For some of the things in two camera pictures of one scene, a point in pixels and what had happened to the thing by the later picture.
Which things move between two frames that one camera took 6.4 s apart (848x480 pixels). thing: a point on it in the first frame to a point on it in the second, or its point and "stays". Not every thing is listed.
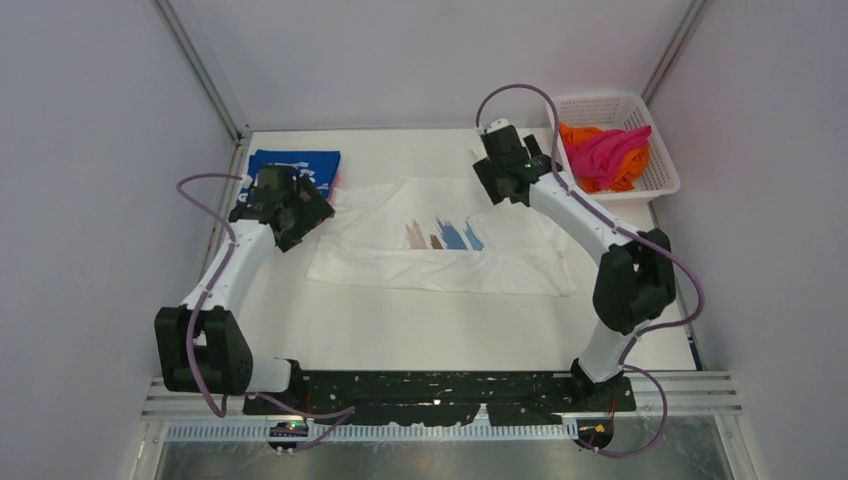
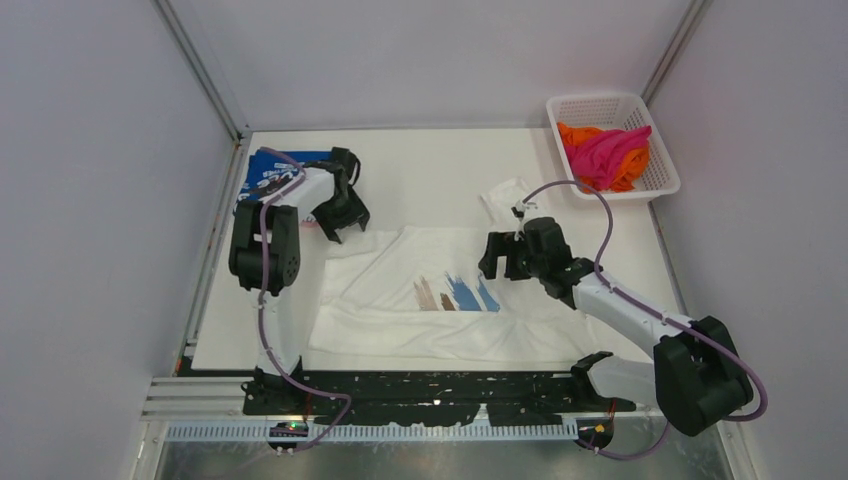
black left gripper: (315, 212) to (357, 216)
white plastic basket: (615, 111) stays
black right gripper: (487, 174) to (500, 244)
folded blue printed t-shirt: (322, 167) stays
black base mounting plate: (408, 399) stays
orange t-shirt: (628, 171) stays
